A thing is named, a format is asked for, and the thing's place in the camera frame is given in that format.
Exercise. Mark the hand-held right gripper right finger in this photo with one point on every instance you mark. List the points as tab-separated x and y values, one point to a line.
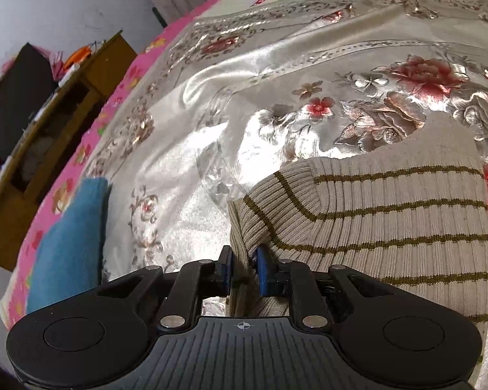
263	272

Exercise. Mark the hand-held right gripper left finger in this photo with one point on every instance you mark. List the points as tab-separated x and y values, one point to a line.
226	272

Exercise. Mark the beige striped ribbed sweater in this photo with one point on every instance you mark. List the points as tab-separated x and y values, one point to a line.
370	219

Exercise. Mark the silver floral satin blanket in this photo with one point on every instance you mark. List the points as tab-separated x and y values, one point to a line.
211	130

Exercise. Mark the blue fleece cloth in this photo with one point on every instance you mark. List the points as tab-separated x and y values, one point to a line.
69	243

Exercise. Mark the pink printed bedsheet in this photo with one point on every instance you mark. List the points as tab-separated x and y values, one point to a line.
44	227

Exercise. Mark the wooden cabinet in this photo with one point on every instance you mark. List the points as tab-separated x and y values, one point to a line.
105	65

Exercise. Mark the orange object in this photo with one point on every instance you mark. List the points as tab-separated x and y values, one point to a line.
76	56

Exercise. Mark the pink patterned cloth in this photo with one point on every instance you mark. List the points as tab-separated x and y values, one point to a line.
56	65

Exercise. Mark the black television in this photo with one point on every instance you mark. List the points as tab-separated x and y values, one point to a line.
16	101

